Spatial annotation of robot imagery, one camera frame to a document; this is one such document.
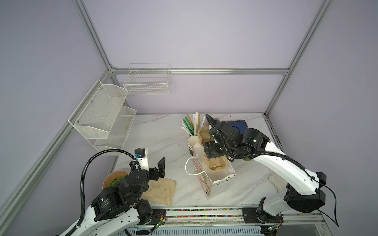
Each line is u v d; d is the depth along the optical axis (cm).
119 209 43
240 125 109
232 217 75
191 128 96
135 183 43
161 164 56
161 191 82
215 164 67
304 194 40
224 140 45
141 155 52
